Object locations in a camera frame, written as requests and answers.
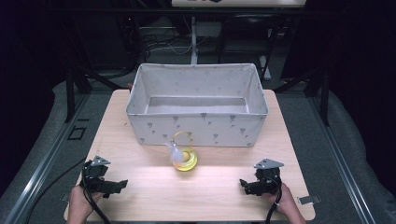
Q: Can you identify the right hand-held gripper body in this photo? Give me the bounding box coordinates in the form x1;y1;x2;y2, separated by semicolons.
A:
253;158;285;195

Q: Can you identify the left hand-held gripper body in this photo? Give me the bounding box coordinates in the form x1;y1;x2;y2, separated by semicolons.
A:
79;155;111;191

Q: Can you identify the grey fabric storage box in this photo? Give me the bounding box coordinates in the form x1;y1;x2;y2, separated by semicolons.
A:
125;63;269;147

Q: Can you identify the person's right hand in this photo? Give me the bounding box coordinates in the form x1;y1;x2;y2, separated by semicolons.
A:
264;183;300;216

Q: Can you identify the person's left hand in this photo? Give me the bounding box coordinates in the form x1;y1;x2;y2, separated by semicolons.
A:
68;185;104;218

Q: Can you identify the metal table clip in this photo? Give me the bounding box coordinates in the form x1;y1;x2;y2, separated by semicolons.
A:
297;194;322;206

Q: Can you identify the black tape square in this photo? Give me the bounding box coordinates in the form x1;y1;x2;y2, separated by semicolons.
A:
66;125;88;141

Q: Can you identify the black metal stand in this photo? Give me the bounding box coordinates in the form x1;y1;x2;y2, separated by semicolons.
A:
63;65;77;124
319;67;332;127

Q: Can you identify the black chair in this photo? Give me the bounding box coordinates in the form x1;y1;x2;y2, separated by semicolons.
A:
217;13;283;82

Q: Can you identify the white table leg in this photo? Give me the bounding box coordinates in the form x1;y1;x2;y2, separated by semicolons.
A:
190;15;200;65

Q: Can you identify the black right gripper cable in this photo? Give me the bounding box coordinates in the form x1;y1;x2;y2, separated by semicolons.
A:
264;181;284;224

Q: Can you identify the aluminium floor rail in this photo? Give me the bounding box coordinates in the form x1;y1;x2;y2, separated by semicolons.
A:
306;92;378;224
2;92;92;224

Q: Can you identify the bundle of floor cables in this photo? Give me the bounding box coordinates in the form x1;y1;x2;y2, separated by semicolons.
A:
139;32;192;57

